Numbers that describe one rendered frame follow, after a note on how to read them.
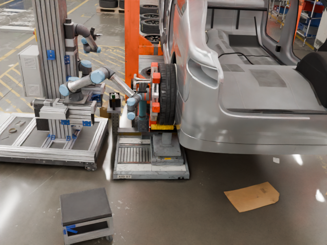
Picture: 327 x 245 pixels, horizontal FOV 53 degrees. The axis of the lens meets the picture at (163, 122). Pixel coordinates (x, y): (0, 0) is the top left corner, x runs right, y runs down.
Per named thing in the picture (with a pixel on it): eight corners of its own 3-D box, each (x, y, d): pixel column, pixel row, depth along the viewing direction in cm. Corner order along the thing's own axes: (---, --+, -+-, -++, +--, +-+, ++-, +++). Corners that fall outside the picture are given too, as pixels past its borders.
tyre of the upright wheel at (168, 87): (184, 54, 327) (176, 75, 392) (160, 53, 325) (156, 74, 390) (185, 119, 316) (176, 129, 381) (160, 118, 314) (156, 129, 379)
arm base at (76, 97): (66, 100, 333) (65, 92, 328) (70, 95, 347) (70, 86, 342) (81, 101, 333) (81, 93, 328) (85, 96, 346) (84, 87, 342)
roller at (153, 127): (175, 131, 359) (175, 126, 356) (148, 130, 356) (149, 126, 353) (175, 128, 364) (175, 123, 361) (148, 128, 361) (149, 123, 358)
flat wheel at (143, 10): (163, 16, 987) (163, 8, 976) (141, 16, 970) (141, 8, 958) (157, 11, 1042) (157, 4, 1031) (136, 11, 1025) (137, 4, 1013)
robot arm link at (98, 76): (70, 93, 332) (111, 76, 306) (61, 98, 319) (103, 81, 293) (64, 82, 328) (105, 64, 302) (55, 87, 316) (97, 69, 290)
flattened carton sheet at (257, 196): (284, 200, 340) (284, 198, 338) (239, 213, 321) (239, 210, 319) (266, 182, 364) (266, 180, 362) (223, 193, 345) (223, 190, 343)
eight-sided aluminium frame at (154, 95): (156, 129, 341) (159, 80, 315) (151, 128, 341) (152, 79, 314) (154, 105, 389) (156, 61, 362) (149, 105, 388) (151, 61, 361)
